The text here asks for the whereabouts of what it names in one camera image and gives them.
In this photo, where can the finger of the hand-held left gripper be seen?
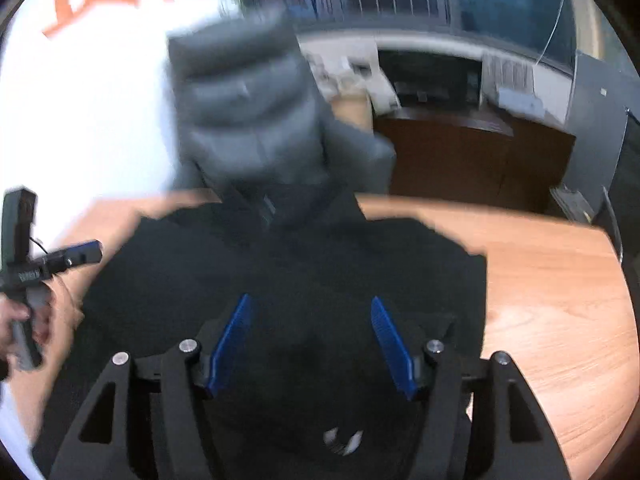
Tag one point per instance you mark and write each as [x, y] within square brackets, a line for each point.
[80, 256]

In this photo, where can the dark wooden cabinet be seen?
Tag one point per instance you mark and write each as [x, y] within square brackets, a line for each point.
[465, 160]

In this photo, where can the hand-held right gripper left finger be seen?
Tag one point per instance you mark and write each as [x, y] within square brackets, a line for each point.
[229, 347]

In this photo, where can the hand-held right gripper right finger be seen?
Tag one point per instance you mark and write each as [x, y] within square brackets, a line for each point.
[394, 349]

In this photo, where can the black garment with white logo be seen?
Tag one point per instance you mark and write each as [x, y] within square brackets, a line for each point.
[300, 265]

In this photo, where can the black monitor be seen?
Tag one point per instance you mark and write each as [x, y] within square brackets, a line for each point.
[430, 77]

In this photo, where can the person's left hand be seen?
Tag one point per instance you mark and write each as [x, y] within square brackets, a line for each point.
[45, 327]

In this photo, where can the grey partition panel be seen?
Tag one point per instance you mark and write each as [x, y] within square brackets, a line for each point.
[597, 90]

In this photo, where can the grey office chair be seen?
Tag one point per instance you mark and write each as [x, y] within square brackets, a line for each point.
[245, 105]

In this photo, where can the cardboard box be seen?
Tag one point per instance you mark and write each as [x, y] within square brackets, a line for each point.
[354, 112]

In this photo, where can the white paper box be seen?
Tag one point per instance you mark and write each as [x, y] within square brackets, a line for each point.
[520, 97]

